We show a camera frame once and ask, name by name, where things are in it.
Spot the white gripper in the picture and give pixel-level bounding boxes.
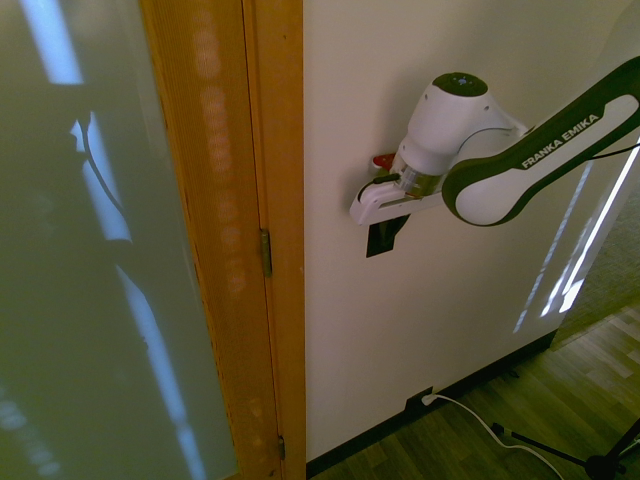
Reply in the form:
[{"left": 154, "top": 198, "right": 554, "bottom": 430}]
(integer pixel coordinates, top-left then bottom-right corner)
[{"left": 349, "top": 180, "right": 447, "bottom": 250}]

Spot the black baseboard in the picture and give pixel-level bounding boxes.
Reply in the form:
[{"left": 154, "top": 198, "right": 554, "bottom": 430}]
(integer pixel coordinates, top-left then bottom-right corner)
[{"left": 304, "top": 331, "right": 557, "bottom": 479}]

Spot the wooden door with frosted glass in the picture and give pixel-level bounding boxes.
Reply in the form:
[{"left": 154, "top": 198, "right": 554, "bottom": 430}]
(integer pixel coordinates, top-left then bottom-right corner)
[{"left": 0, "top": 0, "right": 274, "bottom": 480}]

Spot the black light switch plate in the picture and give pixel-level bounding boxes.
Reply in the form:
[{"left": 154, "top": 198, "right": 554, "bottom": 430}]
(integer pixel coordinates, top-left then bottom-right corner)
[{"left": 365, "top": 219, "right": 398, "bottom": 260}]

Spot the wooden door frame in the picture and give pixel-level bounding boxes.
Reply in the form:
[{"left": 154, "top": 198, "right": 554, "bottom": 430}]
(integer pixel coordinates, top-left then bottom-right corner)
[{"left": 242, "top": 0, "right": 307, "bottom": 480}]

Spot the black wall outlet plate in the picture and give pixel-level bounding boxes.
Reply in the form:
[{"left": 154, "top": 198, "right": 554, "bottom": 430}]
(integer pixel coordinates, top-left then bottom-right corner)
[{"left": 405, "top": 384, "right": 435, "bottom": 412}]

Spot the white power cable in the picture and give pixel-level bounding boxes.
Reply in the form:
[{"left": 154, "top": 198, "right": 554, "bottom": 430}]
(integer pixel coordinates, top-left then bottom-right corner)
[{"left": 433, "top": 394, "right": 562, "bottom": 475}]

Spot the black camera tripod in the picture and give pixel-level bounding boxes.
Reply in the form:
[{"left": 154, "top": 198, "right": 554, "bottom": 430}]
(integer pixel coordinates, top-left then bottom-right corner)
[{"left": 491, "top": 418, "right": 640, "bottom": 480}]

